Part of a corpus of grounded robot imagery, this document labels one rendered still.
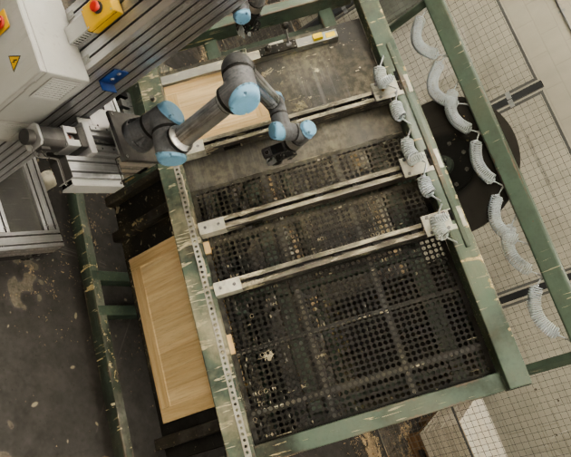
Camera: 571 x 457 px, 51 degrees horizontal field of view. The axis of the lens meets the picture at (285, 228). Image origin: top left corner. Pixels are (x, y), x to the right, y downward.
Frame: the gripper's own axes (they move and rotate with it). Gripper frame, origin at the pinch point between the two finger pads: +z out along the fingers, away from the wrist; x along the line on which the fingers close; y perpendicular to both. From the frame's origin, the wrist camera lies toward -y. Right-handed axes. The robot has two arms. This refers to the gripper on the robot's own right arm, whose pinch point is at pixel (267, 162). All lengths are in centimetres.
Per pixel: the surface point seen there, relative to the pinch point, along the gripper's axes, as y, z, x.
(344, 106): 47, -13, 17
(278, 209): 1.8, 8.1, -21.2
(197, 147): -16.7, 27.0, 23.7
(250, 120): 12.0, 16.8, 29.6
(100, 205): -37, 129, 37
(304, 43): 48, -3, 60
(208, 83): 3, 27, 57
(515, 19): 505, 136, 161
